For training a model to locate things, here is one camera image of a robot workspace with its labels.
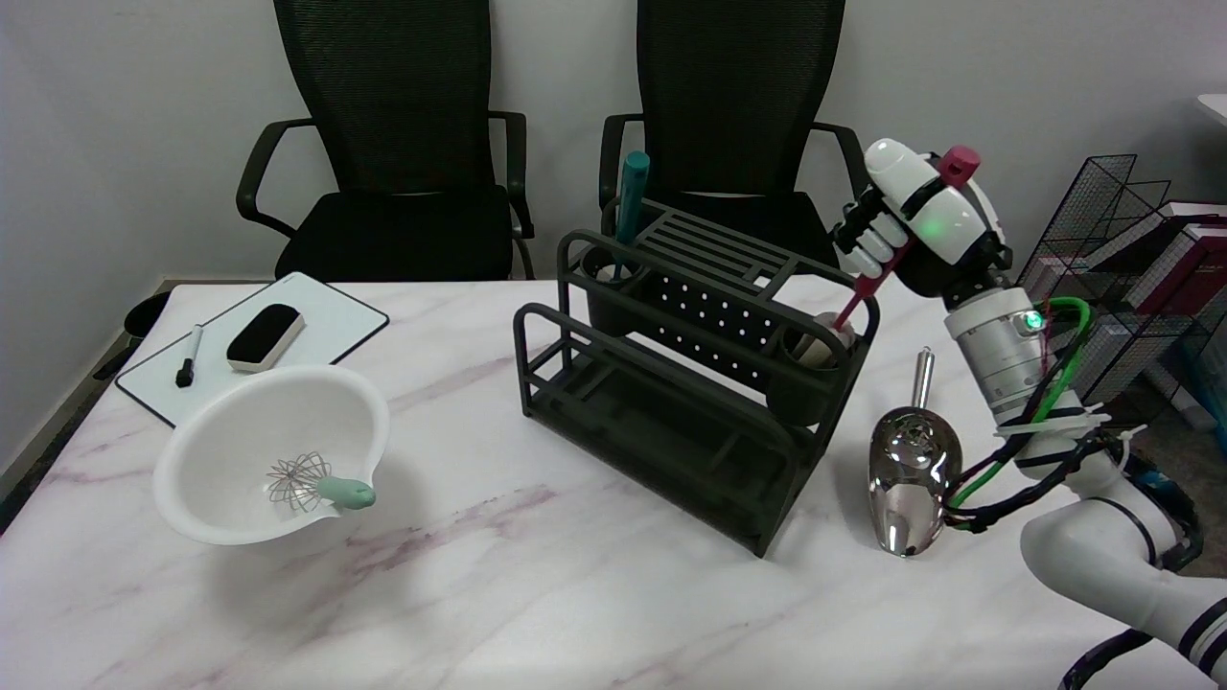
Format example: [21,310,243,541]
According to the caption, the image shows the white plastic mixing bowl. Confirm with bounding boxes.
[153,364,392,547]

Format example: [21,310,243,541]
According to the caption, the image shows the maroon white box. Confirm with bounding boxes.
[1045,201,1227,403]

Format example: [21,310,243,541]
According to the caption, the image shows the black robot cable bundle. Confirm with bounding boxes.
[944,426,1205,573]

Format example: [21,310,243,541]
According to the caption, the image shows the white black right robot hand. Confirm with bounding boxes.
[829,139,1014,300]

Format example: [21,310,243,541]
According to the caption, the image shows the teal handled brush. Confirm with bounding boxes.
[610,150,653,285]

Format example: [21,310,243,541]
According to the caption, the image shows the black whiteboard marker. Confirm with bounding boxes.
[175,325,205,389]

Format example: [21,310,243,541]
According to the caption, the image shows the green robot cable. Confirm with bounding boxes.
[949,296,1095,510]

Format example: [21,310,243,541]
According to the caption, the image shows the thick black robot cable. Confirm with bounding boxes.
[1059,628,1153,690]

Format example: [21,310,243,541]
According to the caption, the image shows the black wire mesh rack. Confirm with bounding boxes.
[1002,153,1227,429]

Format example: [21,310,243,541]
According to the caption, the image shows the black whiteboard eraser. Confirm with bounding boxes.
[226,304,307,374]

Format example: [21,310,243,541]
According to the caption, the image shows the pink sponge bottle brush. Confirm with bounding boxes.
[813,146,982,370]

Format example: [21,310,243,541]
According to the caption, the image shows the small white whiteboard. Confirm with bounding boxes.
[115,272,391,428]

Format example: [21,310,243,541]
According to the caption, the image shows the black utensil cup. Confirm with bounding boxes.
[767,321,860,428]
[581,247,653,338]

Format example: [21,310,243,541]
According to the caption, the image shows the shiny steel scoop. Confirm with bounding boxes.
[868,348,963,558]

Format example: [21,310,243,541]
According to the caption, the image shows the black round floor bin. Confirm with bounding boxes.
[123,290,174,339]

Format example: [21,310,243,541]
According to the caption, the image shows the black mesh office chair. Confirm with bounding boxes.
[599,0,874,279]
[236,0,536,283]

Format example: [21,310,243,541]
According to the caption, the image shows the wire whisk green handle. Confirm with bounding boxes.
[266,452,378,515]

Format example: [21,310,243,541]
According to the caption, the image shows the black metal dish rack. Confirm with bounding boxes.
[513,198,881,559]

